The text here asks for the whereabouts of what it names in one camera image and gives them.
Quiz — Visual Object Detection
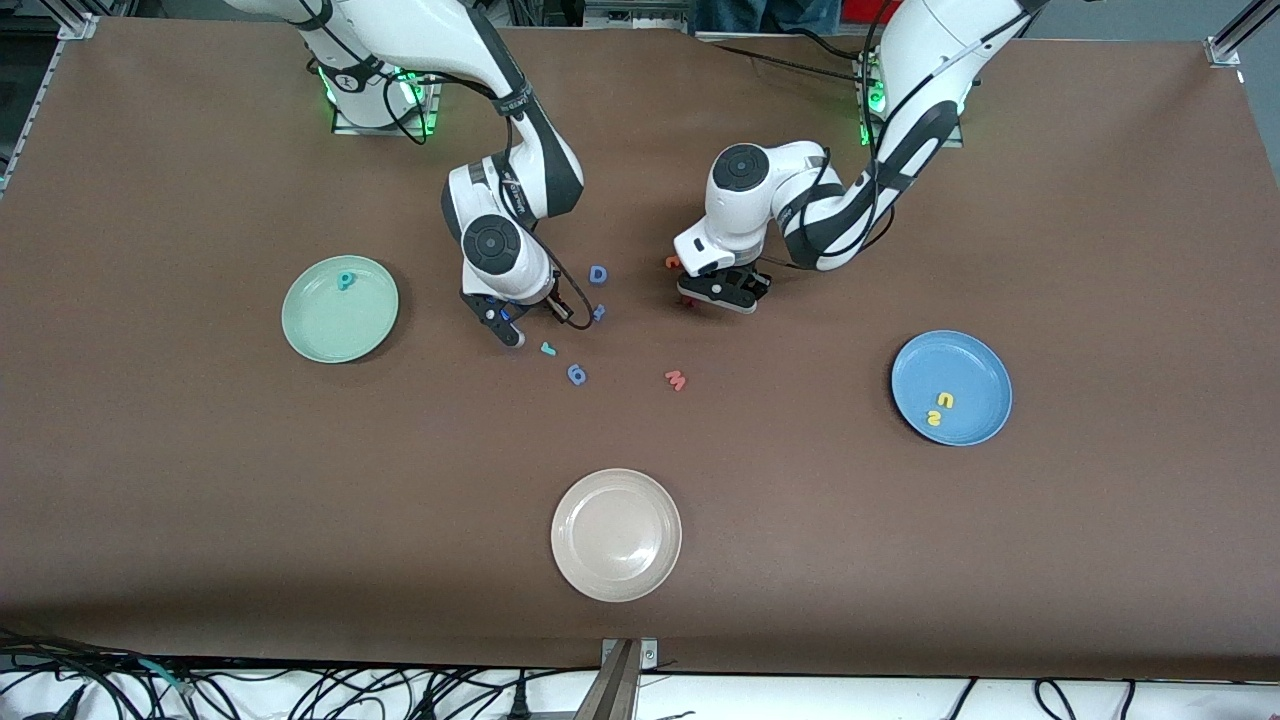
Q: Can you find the pale green plate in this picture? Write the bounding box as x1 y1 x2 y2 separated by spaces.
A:
281 255 400 364

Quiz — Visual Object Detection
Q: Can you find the beige plate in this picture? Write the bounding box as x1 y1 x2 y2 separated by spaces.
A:
550 468 683 603

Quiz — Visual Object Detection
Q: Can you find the blue plate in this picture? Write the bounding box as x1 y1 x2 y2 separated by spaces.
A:
891 330 1014 447

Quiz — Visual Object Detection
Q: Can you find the person in blue jeans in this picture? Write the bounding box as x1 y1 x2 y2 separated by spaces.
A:
690 0 843 34

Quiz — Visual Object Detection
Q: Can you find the aluminium table leg profile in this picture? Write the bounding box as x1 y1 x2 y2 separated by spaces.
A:
573 640 641 720

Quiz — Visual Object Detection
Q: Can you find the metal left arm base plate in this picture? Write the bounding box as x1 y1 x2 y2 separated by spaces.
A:
855 50 966 149

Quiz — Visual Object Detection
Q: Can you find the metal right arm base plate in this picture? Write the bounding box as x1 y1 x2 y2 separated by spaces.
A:
332 42 443 137

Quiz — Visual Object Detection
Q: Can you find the black cable across table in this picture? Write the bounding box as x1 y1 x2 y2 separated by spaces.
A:
700 30 881 81

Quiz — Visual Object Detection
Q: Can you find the metal table edge bracket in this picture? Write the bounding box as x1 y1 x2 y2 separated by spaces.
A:
600 638 659 671

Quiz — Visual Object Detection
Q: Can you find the black floor cable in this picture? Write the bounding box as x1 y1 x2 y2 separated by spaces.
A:
1035 678 1079 720
290 668 431 720
0 628 141 720

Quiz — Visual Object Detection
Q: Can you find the teal floor cable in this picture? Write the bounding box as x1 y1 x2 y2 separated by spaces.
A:
135 658 196 696

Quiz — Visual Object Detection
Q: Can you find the aluminium frame profile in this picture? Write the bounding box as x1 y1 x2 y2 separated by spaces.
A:
1205 0 1280 69
55 0 101 41

